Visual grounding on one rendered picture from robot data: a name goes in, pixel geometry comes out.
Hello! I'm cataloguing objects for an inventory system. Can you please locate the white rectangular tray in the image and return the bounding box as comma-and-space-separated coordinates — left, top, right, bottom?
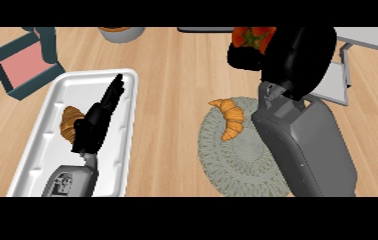
5, 68, 141, 198

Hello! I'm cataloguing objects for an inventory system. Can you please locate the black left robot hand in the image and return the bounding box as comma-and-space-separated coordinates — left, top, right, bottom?
71, 73, 127, 155

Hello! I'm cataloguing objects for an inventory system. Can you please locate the grey woven round placemat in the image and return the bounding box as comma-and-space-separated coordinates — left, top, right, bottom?
197, 96, 294, 198

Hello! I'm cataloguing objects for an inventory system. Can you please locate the golden orange croissant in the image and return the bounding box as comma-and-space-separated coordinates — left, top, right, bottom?
207, 98, 247, 142

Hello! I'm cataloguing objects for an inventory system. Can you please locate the teal box with pink inside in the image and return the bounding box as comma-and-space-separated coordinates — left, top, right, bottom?
0, 27, 68, 102

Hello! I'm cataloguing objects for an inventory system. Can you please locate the dark flat appliance edge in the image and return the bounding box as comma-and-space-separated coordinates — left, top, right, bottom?
176, 27, 237, 34

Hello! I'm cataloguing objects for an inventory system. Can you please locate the red tomato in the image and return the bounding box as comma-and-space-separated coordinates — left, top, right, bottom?
232, 27, 278, 56

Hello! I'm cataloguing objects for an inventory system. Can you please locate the grey tiered shelf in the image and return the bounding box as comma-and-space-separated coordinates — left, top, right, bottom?
310, 27, 378, 107

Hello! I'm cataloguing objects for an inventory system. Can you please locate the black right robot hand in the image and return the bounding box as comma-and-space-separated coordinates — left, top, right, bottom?
226, 27, 340, 102

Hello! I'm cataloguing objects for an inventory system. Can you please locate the brown croissant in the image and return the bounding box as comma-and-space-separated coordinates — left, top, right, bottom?
59, 105, 86, 145

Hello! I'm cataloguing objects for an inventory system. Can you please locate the grey pot with brown top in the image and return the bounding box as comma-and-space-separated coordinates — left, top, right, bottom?
96, 27, 148, 45

